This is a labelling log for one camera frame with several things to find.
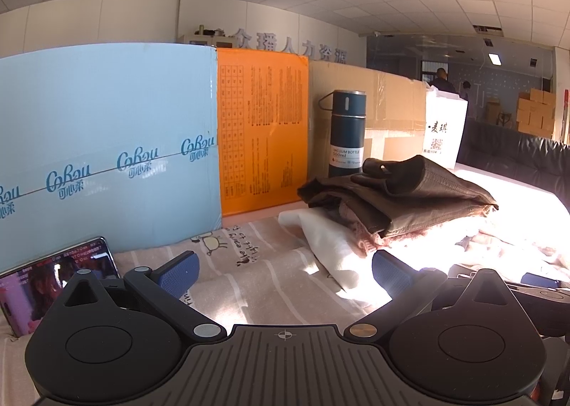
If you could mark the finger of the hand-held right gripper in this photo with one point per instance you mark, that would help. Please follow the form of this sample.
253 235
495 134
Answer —
534 280

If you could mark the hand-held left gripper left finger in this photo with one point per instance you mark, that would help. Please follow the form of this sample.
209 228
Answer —
180 272

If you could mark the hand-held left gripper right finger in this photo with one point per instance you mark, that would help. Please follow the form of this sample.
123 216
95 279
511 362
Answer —
392 272

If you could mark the brown leather jacket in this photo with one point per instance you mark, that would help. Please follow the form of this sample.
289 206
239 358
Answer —
423 192

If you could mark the white folded cloth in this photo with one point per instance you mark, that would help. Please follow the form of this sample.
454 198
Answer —
329 250

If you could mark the striped printed bedsheet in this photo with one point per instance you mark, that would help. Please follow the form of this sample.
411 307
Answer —
258 272

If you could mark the black sofa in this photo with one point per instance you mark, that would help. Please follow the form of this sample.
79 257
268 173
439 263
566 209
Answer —
512 152

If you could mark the dark blue vacuum bottle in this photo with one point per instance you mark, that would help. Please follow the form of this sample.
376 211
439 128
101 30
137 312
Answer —
347 134

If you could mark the smartphone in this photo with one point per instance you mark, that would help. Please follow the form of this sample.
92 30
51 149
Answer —
35 290

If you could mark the orange cardboard box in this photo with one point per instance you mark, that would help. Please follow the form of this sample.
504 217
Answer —
262 143

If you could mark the white paper bag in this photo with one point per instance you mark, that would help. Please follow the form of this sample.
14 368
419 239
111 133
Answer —
445 121

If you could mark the stack of cardboard boxes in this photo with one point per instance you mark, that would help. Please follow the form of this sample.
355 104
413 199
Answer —
536 114

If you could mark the light blue cardboard box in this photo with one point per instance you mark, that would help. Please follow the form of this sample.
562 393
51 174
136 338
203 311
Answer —
111 121

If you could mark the brown cardboard box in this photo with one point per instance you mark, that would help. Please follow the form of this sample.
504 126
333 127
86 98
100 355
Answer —
392 99

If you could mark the ceiling light panel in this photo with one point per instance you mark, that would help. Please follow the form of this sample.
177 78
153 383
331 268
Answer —
494 59

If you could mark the ceiling vent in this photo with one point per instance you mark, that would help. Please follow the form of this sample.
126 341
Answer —
487 30

